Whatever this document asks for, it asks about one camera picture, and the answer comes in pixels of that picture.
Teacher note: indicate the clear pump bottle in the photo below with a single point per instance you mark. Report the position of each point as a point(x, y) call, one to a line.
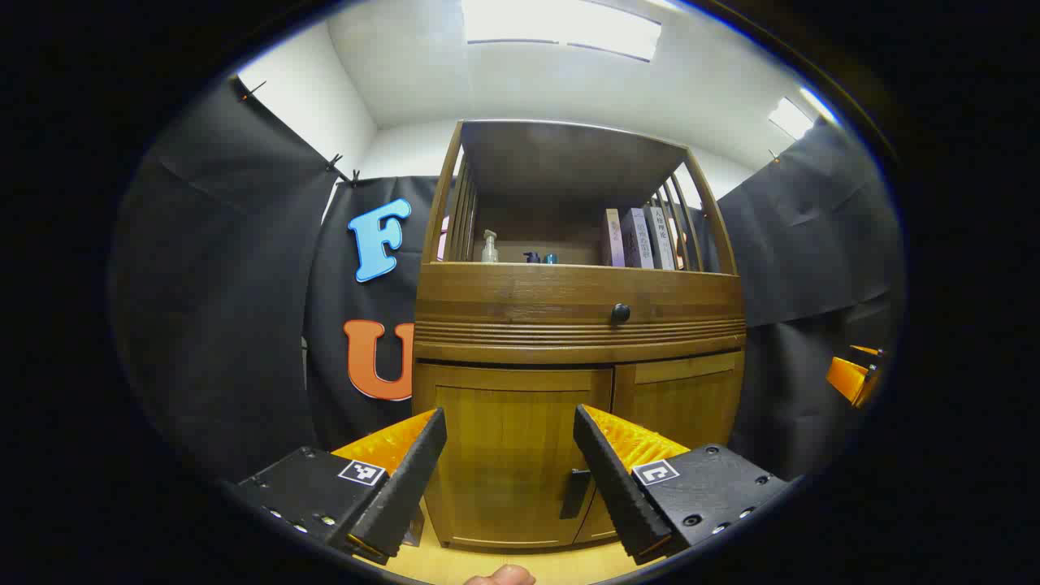
point(489, 250)

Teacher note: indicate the black round drawer knob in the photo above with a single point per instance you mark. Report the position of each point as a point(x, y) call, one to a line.
point(621, 313)

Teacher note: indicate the wooden double-door shoe cabinet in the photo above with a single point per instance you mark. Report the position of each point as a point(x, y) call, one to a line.
point(520, 341)

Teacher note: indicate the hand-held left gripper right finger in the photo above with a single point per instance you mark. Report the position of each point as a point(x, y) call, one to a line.
point(617, 479)

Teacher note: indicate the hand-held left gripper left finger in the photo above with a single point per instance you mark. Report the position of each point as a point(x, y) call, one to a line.
point(406, 479)

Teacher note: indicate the small ceiling light panel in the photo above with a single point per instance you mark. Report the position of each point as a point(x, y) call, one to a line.
point(792, 118)

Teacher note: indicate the large ceiling light panel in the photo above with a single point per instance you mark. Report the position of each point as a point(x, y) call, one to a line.
point(561, 24)

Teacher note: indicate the pinkish brown book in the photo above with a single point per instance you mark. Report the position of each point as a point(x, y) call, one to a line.
point(613, 240)

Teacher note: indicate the black backdrop cloth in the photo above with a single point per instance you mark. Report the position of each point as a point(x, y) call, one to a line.
point(211, 284)

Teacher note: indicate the wooden shoe cabinet door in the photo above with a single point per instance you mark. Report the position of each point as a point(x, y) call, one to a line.
point(504, 455)
point(682, 398)

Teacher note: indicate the wooden cabinet drawer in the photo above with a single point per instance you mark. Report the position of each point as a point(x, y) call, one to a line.
point(520, 296)

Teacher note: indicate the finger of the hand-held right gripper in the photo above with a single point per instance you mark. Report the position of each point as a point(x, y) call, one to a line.
point(849, 378)

